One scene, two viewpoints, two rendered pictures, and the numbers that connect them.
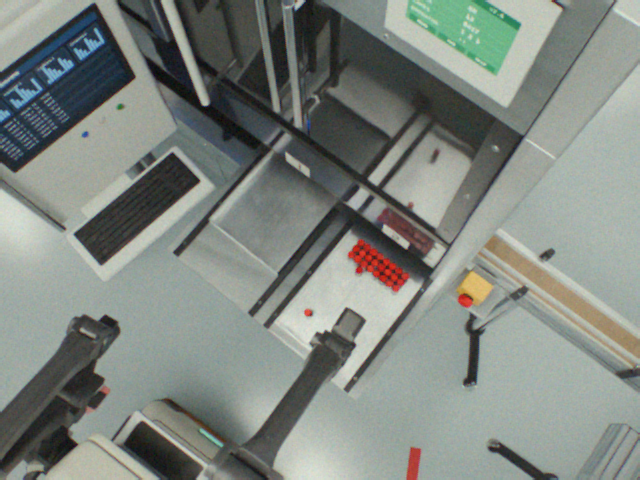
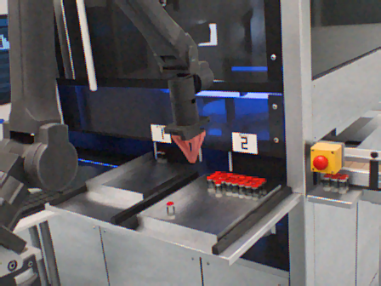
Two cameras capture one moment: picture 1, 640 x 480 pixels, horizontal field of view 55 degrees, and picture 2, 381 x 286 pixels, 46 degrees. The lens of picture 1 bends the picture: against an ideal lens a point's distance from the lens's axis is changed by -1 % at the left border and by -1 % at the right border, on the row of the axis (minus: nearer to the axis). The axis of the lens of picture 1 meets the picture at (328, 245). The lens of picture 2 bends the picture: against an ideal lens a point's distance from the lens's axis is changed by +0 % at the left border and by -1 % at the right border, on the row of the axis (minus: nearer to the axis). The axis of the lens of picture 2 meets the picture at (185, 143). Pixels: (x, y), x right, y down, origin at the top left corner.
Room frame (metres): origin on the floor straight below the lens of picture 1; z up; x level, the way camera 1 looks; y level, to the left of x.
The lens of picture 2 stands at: (-0.84, -0.01, 1.43)
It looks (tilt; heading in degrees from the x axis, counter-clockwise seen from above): 17 degrees down; 0
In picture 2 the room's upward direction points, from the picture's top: 6 degrees counter-clockwise
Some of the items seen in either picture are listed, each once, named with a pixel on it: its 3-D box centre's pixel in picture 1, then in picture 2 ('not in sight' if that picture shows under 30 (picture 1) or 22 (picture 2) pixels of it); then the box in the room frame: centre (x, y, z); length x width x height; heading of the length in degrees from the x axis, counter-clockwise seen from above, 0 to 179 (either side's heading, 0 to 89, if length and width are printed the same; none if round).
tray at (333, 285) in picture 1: (349, 303); (212, 204); (0.33, -0.06, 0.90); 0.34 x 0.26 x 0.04; 141
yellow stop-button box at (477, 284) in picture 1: (475, 286); (326, 157); (0.36, -0.40, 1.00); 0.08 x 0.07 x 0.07; 142
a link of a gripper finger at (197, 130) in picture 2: not in sight; (186, 145); (0.15, -0.01, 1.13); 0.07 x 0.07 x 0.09; 52
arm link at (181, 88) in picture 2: not in sight; (183, 87); (0.16, -0.01, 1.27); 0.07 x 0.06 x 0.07; 146
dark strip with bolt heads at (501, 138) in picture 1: (456, 213); (271, 14); (0.43, -0.27, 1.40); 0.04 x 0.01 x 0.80; 52
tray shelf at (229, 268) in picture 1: (311, 258); (174, 197); (0.47, 0.05, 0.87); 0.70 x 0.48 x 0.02; 52
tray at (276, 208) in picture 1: (280, 203); (148, 174); (0.63, 0.14, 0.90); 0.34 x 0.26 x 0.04; 142
